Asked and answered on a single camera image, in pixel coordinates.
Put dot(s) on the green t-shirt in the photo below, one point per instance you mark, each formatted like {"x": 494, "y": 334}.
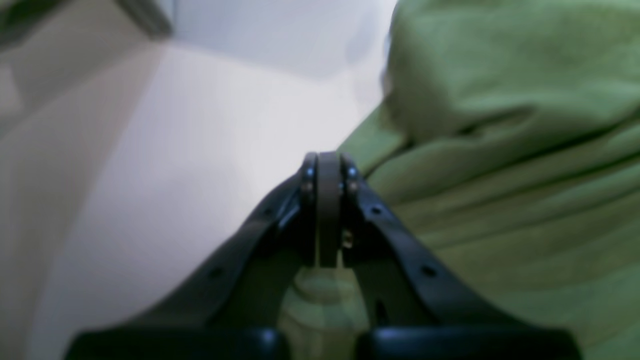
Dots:
{"x": 508, "y": 144}

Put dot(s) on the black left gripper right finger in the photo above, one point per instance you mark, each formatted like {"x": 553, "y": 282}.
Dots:
{"x": 419, "y": 309}

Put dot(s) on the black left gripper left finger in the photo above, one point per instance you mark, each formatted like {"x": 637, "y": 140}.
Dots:
{"x": 227, "y": 309}

